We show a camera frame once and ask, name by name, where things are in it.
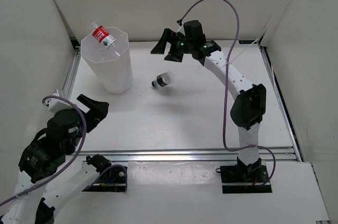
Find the aluminium front rail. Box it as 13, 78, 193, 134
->
79, 147, 302, 162

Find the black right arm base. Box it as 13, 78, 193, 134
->
215, 164, 273, 194

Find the white translucent plastic bin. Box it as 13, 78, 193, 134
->
80, 31, 133, 94

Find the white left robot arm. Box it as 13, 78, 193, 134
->
1, 95, 111, 223

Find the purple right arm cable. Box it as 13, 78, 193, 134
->
176, 0, 276, 188

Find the small black label bottle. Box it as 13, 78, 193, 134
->
151, 72, 174, 88

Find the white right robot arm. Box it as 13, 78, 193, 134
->
151, 20, 266, 182

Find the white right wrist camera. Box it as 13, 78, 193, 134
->
176, 19, 184, 33

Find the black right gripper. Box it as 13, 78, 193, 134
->
151, 29, 194, 62

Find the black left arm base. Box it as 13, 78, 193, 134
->
82, 163, 128, 193

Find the red label plastic bottle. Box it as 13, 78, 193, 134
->
90, 22, 126, 62

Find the aluminium right rail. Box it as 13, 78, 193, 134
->
259, 46, 304, 162

